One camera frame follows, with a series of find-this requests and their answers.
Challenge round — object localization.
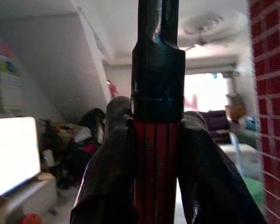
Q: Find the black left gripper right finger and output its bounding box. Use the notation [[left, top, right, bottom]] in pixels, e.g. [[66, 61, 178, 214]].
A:
[[177, 111, 268, 224]]

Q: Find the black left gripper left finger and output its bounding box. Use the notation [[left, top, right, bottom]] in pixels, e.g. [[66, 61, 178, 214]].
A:
[[70, 96, 140, 224]]

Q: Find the olive dustpan with red handle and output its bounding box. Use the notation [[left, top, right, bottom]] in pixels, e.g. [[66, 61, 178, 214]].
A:
[[130, 0, 186, 224]]

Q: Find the pile of clothes and toys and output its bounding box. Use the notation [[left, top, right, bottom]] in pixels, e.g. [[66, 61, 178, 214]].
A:
[[39, 108, 107, 187]]

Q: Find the dark purple sofa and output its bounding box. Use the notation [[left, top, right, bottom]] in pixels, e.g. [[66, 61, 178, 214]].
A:
[[199, 111, 231, 143]]

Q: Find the white low cabinet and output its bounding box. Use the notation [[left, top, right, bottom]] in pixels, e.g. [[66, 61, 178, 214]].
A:
[[0, 174, 58, 224]]

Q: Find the orange red ball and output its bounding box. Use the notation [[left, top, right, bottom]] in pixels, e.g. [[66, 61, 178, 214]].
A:
[[20, 212, 42, 224]]

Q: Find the bright white screen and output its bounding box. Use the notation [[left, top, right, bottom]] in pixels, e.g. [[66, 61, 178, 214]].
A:
[[0, 116, 42, 196]]

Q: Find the ceiling fan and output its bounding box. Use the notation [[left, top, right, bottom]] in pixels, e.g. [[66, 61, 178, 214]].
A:
[[184, 14, 224, 51]]

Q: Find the colourful wall poster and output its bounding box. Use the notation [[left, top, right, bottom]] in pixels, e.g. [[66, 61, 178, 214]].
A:
[[0, 60, 21, 114]]

